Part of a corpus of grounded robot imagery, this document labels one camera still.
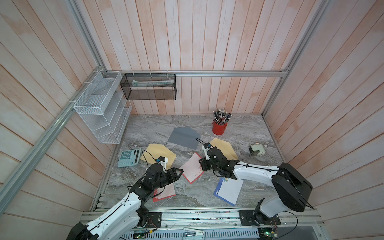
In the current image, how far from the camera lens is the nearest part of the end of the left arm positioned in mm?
627

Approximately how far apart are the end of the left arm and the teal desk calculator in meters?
0.30

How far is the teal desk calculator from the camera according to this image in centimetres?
93
